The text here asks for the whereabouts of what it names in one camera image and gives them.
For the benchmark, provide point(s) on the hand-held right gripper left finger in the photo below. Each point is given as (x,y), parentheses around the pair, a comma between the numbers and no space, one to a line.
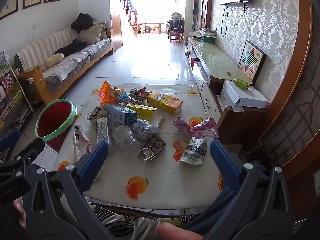
(96,160)

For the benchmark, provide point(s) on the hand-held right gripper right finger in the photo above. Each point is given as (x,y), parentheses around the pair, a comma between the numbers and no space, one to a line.
(225,165)

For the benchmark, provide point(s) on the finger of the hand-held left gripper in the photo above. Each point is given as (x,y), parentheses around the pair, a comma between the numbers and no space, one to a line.
(10,138)
(31,150)

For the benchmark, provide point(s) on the pink white carton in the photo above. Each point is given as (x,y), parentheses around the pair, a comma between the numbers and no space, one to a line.
(80,142)

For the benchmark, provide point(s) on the slim white printed box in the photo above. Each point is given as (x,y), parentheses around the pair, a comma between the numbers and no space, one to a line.
(102,130)

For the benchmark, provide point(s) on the crushed blue white paper cup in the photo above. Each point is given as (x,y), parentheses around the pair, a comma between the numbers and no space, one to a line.
(193,151)

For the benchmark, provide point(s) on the clear plastic bottle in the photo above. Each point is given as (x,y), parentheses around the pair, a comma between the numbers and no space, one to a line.
(122,135)

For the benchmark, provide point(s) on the red bin with green rim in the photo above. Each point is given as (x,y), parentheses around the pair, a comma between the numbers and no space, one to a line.
(53,120)

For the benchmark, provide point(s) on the pink plastic wrapper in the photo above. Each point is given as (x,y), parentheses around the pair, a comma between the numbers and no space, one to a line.
(197,128)

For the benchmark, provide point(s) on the grey paper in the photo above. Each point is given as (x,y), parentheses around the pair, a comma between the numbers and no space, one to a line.
(96,113)

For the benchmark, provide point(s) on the blue white toothpaste box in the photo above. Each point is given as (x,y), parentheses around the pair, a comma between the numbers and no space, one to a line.
(120,113)

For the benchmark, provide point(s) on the white paper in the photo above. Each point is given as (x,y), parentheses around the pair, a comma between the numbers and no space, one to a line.
(143,130)

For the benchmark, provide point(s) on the crushed dark brown pack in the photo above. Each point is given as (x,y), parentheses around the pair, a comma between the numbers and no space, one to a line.
(151,147)

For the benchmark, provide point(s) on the orange snack bag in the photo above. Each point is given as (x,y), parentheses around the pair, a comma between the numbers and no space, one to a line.
(107,93)

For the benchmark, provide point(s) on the slim yellow box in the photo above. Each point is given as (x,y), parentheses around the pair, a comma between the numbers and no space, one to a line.
(140,108)

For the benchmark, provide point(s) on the brown red wrapper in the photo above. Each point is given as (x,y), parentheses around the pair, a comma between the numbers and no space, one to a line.
(138,93)

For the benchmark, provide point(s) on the yellow carton with orange print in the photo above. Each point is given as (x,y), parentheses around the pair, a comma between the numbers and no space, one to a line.
(165,102)

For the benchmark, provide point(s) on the person's left hand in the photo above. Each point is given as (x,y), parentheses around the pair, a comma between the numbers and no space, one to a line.
(19,211)

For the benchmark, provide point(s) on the person's right hand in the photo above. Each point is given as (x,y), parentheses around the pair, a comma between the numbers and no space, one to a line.
(178,232)

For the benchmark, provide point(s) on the dark wooden side cabinet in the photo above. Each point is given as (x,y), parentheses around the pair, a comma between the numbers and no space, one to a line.
(240,125)

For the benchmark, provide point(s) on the dark blue cloth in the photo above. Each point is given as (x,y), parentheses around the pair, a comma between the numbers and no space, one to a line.
(220,210)

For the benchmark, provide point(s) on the striped patterned clothing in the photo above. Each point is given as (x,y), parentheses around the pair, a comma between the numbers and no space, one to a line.
(120,221)

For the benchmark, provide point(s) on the white cardboard box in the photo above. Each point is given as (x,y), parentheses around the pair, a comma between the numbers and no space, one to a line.
(247,98)

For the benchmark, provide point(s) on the green wrapped item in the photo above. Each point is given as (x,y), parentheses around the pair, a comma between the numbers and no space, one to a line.
(240,83)

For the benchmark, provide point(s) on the cream plush toy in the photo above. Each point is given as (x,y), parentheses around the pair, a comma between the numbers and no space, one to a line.
(52,60)

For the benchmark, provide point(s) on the wooden sofa with striped cover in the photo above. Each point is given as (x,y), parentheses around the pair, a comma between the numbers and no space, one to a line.
(75,58)

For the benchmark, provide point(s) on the long glass top cabinet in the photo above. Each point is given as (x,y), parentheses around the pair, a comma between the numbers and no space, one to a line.
(220,62)

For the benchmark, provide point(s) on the star checkers board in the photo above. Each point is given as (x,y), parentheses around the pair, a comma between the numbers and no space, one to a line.
(251,61)

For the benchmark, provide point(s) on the black clothing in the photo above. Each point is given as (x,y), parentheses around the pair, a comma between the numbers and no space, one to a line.
(71,47)
(81,22)

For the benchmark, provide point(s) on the beige cushion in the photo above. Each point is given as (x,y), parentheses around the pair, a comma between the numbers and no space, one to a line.
(91,33)

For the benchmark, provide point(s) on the brown cushion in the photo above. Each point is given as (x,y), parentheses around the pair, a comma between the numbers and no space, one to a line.
(103,30)

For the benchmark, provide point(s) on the stack of books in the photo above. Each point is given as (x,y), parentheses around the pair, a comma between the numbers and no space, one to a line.
(207,35)

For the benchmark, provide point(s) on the wooden chair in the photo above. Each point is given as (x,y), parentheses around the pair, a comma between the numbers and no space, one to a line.
(176,27)

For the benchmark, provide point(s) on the wooden staircase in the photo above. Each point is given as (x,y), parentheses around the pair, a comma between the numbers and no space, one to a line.
(125,7)

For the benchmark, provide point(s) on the wooden lattice partition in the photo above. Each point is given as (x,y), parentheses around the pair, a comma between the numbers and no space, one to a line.
(303,30)

